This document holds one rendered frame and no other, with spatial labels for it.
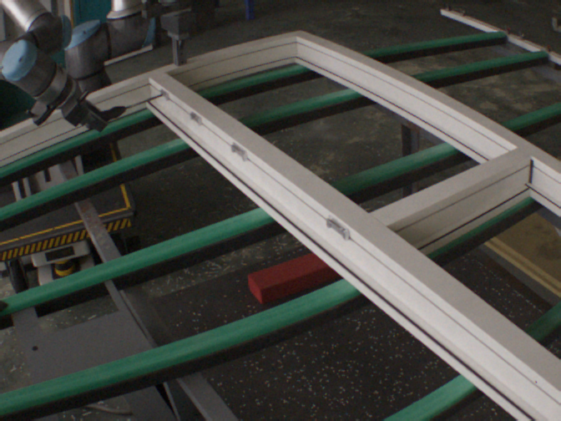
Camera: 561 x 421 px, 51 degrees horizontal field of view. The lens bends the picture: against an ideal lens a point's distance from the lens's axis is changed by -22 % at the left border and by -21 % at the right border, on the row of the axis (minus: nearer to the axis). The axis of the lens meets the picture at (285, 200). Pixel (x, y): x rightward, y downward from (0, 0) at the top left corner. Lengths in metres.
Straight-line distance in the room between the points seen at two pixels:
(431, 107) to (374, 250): 0.54
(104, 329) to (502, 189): 0.71
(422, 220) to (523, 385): 0.40
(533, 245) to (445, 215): 0.47
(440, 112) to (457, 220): 0.36
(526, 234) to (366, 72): 0.54
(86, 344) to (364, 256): 0.43
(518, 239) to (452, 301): 0.68
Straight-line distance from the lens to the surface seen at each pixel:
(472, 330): 0.84
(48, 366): 0.97
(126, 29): 2.23
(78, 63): 2.22
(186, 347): 0.93
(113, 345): 0.97
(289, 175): 1.13
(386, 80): 1.54
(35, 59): 1.32
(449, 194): 1.08
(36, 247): 2.35
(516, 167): 1.20
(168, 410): 1.26
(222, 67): 1.76
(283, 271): 1.44
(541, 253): 1.49
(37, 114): 1.43
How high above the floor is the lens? 1.48
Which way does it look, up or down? 31 degrees down
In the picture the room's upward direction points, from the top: 5 degrees counter-clockwise
